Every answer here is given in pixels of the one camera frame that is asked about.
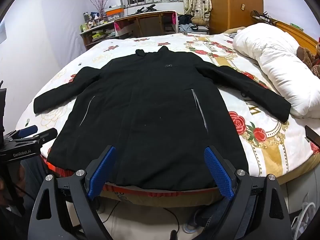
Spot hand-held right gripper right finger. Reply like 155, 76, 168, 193
204, 145, 293, 240

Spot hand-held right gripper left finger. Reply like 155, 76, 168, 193
27, 145, 117, 240

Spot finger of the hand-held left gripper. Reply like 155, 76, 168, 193
15, 128, 58, 150
4, 126, 38, 140

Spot black long coat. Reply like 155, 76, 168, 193
33, 45, 292, 189

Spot pile of clothes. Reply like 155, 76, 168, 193
178, 14, 210, 34

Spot person's left hand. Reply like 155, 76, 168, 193
15, 166, 27, 200

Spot dark slipper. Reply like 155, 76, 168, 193
182, 200, 252, 238

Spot floral rose bed sheet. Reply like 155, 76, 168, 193
15, 31, 320, 180

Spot black phone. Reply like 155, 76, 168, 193
304, 125, 320, 148

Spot cluttered low shelf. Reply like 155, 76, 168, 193
79, 11, 119, 50

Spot white duvet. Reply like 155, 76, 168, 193
232, 22, 320, 118

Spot orange box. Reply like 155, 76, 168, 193
104, 5, 125, 17

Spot dried purple flower branches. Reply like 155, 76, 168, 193
87, 0, 117, 18

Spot brown plush toy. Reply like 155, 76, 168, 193
296, 40, 320, 78

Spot wooden desk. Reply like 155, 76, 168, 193
114, 10, 179, 39

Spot wooden headboard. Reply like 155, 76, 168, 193
272, 19, 320, 53

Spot wooden wardrobe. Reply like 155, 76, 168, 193
207, 0, 264, 35

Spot black floor cable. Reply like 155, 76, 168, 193
100, 200, 181, 233

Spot white cables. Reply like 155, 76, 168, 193
291, 200, 318, 240

